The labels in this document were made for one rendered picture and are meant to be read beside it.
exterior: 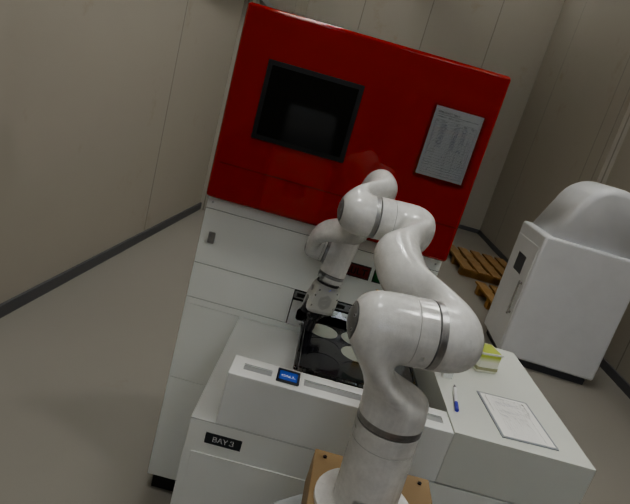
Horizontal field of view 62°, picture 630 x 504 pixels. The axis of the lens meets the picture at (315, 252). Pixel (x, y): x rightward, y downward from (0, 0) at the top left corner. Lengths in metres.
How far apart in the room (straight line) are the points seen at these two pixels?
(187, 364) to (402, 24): 9.31
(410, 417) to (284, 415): 0.45
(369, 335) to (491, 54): 10.14
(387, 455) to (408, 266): 0.34
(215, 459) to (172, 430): 0.79
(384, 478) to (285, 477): 0.45
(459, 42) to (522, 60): 1.20
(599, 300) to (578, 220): 0.66
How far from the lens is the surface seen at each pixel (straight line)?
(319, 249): 1.62
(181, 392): 2.08
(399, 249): 1.05
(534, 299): 4.58
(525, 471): 1.45
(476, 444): 1.38
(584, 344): 4.83
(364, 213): 1.18
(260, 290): 1.85
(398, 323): 0.86
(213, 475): 1.43
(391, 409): 0.93
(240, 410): 1.32
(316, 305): 1.67
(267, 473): 1.40
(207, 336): 1.95
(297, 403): 1.29
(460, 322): 0.91
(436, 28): 10.76
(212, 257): 1.85
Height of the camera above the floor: 1.60
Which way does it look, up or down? 15 degrees down
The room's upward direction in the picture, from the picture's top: 16 degrees clockwise
